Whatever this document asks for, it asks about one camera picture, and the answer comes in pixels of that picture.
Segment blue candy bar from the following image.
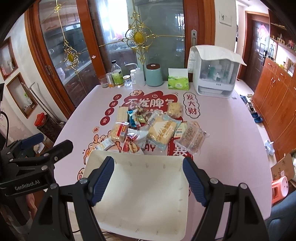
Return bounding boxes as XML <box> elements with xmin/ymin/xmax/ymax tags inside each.
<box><xmin>127</xmin><ymin>109</ymin><xmax>141</xmax><ymax>128</ymax></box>

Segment puffed rice cake packet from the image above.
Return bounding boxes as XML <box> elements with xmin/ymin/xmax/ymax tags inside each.
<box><xmin>166</xmin><ymin>102</ymin><xmax>182</xmax><ymax>119</ymax></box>

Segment nut brittle clear packet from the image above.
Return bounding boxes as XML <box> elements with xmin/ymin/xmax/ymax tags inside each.
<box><xmin>142</xmin><ymin>109</ymin><xmax>159</xmax><ymax>123</ymax></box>

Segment red container on floor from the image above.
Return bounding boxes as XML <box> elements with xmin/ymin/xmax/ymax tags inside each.
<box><xmin>34</xmin><ymin>113</ymin><xmax>47</xmax><ymax>127</ymax></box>

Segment pink plastic stool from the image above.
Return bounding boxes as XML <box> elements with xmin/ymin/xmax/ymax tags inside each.
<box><xmin>272</xmin><ymin>176</ymin><xmax>288</xmax><ymax>204</ymax></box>

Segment small white snack packet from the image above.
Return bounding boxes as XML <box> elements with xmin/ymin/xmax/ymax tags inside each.
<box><xmin>95</xmin><ymin>138</ymin><xmax>115</xmax><ymax>151</ymax></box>

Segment cardboard box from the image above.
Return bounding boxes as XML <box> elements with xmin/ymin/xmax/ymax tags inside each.
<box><xmin>271</xmin><ymin>154</ymin><xmax>295</xmax><ymax>181</ymax></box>

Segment orange red cracker packet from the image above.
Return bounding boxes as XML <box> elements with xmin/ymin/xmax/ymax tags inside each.
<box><xmin>109</xmin><ymin>122</ymin><xmax>128</xmax><ymax>142</ymax></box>

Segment cream wafer packet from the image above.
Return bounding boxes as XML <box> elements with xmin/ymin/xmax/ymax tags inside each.
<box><xmin>116</xmin><ymin>106</ymin><xmax>129</xmax><ymax>123</ymax></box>

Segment white cardboard tray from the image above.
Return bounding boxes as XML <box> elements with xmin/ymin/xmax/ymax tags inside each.
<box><xmin>83</xmin><ymin>150</ymin><xmax>189</xmax><ymax>240</ymax></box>

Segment red white snack bag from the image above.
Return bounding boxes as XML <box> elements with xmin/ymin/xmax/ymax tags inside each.
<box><xmin>122</xmin><ymin>128</ymin><xmax>148</xmax><ymax>155</ymax></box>

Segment clear drinking glass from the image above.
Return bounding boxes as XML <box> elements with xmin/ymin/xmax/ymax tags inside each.
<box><xmin>99</xmin><ymin>75</ymin><xmax>108</xmax><ymax>88</ymax></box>

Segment clear wrapped pastry packet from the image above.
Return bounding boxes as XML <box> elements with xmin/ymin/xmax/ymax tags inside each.
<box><xmin>174</xmin><ymin>122</ymin><xmax>210</xmax><ymax>155</ymax></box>

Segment small green candy packet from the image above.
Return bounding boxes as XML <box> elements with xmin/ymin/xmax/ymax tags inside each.
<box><xmin>137</xmin><ymin>114</ymin><xmax>146</xmax><ymax>123</ymax></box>

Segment small clear nut packet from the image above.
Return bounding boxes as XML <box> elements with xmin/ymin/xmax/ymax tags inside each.
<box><xmin>135</xmin><ymin>106</ymin><xmax>145</xmax><ymax>115</ymax></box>

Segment wooden glass sliding door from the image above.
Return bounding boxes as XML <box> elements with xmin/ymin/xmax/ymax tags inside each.
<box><xmin>25</xmin><ymin>1</ymin><xmax>216</xmax><ymax>118</ymax></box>

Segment clear bottle green label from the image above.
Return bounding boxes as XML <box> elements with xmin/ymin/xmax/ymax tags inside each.
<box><xmin>111</xmin><ymin>60</ymin><xmax>125</xmax><ymax>88</ymax></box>

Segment small glass jar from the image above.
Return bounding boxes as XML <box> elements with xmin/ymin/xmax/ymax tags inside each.
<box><xmin>123</xmin><ymin>75</ymin><xmax>132</xmax><ymax>87</ymax></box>

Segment large blue cracker packet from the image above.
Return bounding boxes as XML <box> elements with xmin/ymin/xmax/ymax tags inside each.
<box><xmin>147</xmin><ymin>114</ymin><xmax>181</xmax><ymax>151</ymax></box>

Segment orange wooden cabinet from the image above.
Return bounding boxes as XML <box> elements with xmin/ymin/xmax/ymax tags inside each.
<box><xmin>252</xmin><ymin>11</ymin><xmax>295</xmax><ymax>160</ymax></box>

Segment small white pill bottle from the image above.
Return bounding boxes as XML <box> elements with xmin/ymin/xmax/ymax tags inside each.
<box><xmin>130</xmin><ymin>69</ymin><xmax>136</xmax><ymax>84</ymax></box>

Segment white plastic bottle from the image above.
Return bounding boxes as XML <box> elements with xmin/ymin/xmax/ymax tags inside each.
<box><xmin>125</xmin><ymin>63</ymin><xmax>145</xmax><ymax>86</ymax></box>

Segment teal canister brown lid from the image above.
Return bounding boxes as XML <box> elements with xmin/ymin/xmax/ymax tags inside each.
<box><xmin>145</xmin><ymin>63</ymin><xmax>163</xmax><ymax>87</ymax></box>

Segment white countertop storage cabinet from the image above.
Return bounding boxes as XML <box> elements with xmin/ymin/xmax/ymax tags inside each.
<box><xmin>188</xmin><ymin>45</ymin><xmax>246</xmax><ymax>98</ymax></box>

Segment green tissue box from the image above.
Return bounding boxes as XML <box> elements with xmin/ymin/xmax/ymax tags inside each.
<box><xmin>168</xmin><ymin>68</ymin><xmax>189</xmax><ymax>90</ymax></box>

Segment dark entrance door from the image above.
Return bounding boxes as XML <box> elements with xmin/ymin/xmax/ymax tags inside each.
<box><xmin>238</xmin><ymin>11</ymin><xmax>269</xmax><ymax>91</ymax></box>

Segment wooden wall niche frame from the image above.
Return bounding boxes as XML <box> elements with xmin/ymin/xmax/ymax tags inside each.
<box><xmin>6</xmin><ymin>73</ymin><xmax>37</xmax><ymax>118</ymax></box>

